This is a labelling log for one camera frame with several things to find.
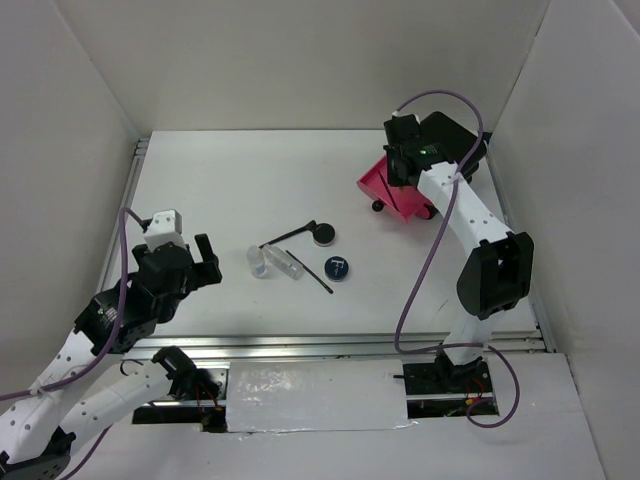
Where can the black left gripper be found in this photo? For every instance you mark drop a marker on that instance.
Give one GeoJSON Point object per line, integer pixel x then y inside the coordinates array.
{"type": "Point", "coordinates": [207, 271]}

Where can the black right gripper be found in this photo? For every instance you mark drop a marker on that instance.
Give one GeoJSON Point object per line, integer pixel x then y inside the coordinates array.
{"type": "Point", "coordinates": [393, 177]}

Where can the long black makeup brush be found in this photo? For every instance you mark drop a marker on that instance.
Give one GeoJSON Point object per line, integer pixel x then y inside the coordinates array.
{"type": "Point", "coordinates": [324, 285]}

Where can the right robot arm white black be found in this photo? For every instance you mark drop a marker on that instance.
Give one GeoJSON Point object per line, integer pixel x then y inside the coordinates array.
{"type": "Point", "coordinates": [497, 270]}

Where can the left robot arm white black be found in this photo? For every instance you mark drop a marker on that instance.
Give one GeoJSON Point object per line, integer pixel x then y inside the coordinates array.
{"type": "Point", "coordinates": [43, 429]}

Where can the small clear upright bottle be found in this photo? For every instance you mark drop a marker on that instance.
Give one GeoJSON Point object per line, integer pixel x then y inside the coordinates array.
{"type": "Point", "coordinates": [256, 261]}

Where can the black drawer cabinet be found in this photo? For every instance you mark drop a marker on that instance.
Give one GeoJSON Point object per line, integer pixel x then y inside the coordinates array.
{"type": "Point", "coordinates": [456, 140]}

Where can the clear lying bottle with barcode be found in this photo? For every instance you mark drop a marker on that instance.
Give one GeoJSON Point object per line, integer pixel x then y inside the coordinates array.
{"type": "Point", "coordinates": [283, 261]}

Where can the black fluffy powder brush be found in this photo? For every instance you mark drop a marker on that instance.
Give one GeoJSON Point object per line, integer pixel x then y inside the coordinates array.
{"type": "Point", "coordinates": [309, 227]}

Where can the black round compact jar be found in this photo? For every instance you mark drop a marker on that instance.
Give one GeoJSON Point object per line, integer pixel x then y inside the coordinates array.
{"type": "Point", "coordinates": [323, 234]}

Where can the navy round jar letter F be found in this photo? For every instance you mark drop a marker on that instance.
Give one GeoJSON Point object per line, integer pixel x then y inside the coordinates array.
{"type": "Point", "coordinates": [336, 268]}

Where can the white cover panel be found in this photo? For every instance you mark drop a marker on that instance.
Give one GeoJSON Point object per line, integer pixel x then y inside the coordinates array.
{"type": "Point", "coordinates": [337, 395]}

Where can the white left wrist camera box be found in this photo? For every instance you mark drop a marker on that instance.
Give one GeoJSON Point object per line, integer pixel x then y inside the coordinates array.
{"type": "Point", "coordinates": [164, 227]}

